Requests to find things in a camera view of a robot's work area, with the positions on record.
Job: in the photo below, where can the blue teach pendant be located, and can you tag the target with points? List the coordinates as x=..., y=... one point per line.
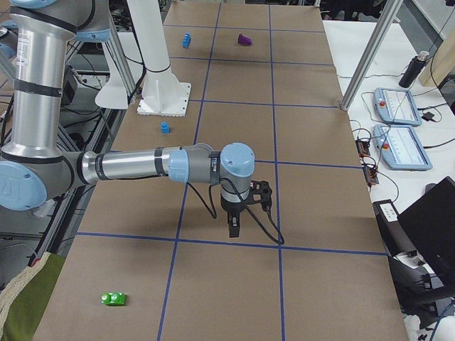
x=400, y=148
x=396, y=107

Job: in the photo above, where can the white pedestal column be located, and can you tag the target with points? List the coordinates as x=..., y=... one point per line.
x=162, y=93

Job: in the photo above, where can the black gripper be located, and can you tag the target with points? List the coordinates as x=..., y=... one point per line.
x=231, y=208

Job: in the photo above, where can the aluminium frame post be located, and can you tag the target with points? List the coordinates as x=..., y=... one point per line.
x=380, y=31

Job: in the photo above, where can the upper blue teach pendant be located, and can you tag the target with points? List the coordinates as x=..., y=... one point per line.
x=396, y=107

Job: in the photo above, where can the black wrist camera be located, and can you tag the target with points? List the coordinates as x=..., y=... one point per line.
x=260, y=193

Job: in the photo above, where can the blue block near pedestal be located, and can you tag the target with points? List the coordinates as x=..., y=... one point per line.
x=165, y=128

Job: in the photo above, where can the green cloth with fringe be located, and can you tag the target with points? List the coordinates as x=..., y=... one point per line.
x=25, y=297

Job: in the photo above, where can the lower blue teach pendant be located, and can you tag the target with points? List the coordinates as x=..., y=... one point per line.
x=400, y=148

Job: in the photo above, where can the black laptop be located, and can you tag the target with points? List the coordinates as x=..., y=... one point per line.
x=429, y=224

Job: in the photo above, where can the blue block far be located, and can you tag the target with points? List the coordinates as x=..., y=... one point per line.
x=186, y=41

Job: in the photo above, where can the black water bottle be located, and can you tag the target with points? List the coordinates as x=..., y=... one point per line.
x=415, y=66

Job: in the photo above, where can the green double block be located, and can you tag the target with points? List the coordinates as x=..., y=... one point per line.
x=113, y=298

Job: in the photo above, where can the lower orange circuit board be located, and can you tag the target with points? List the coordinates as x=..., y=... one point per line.
x=371, y=175

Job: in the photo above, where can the orange circuit board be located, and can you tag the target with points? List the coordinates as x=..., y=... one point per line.
x=371, y=175
x=363, y=148

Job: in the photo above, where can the purple trapezoid block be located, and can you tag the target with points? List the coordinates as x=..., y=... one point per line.
x=244, y=40

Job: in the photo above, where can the upper orange circuit board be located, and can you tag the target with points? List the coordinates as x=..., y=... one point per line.
x=363, y=148

